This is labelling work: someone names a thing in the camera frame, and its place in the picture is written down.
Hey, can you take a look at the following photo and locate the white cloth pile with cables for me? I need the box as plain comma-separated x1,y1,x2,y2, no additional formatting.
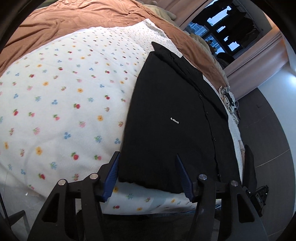
218,86,240,125

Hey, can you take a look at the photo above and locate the white floral blanket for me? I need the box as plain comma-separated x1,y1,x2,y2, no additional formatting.
1,19,243,214

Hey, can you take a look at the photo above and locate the orange brown bed sheet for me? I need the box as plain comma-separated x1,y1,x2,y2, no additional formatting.
1,1,229,88

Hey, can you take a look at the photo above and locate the black button shirt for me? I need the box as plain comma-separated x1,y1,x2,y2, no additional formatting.
118,42,240,194

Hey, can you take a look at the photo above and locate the beige crumpled blanket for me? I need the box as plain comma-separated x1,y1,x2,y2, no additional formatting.
138,1,227,78

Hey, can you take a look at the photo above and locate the folded black garment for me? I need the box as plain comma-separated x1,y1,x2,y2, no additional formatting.
242,145,257,193

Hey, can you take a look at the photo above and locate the pink right curtain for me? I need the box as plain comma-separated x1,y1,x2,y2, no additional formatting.
160,1,288,99

